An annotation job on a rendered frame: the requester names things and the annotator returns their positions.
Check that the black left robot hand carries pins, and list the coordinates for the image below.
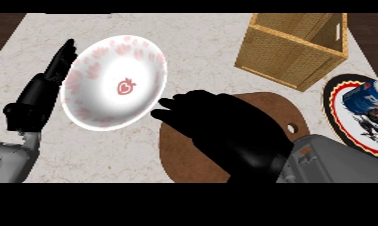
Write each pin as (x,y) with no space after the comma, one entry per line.
(37,96)

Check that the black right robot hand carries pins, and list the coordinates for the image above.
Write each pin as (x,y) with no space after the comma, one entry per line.
(237,130)

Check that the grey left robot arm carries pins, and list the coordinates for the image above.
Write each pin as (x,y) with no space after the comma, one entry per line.
(17,158)

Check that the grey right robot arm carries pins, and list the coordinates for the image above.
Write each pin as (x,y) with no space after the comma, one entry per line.
(325,161)

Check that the brown wooden cutting board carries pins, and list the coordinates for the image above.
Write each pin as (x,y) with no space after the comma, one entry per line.
(197,156)

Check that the tan wicker basket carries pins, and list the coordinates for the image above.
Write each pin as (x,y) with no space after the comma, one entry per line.
(290,51)

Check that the white bowl with pink print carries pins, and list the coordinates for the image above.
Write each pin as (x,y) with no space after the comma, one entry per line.
(114,82)

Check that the round black-rimmed printed plate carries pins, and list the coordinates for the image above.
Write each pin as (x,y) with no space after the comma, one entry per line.
(347,116)

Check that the blue can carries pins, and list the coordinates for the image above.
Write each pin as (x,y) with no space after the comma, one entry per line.
(362,98)

